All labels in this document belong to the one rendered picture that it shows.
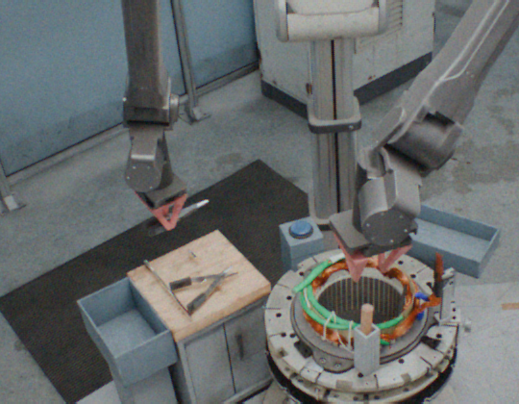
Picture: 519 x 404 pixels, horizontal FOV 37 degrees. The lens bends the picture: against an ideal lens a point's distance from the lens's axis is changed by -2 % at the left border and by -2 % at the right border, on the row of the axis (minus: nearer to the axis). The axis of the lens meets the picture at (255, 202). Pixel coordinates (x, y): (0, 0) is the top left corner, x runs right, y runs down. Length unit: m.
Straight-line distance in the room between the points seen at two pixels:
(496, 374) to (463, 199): 1.73
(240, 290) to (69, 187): 2.27
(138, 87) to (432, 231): 0.70
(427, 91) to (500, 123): 2.89
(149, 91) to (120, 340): 0.52
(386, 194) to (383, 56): 2.97
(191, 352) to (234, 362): 0.12
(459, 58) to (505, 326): 0.94
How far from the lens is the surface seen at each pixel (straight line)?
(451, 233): 1.60
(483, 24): 0.93
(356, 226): 1.02
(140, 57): 1.11
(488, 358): 1.70
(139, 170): 1.23
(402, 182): 0.92
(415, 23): 3.96
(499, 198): 3.35
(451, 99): 0.93
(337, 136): 1.65
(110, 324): 1.54
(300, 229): 1.57
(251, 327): 1.50
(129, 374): 1.41
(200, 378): 1.51
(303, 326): 1.31
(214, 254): 1.51
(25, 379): 2.86
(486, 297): 1.82
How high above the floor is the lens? 2.07
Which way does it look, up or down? 39 degrees down
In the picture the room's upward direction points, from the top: 7 degrees counter-clockwise
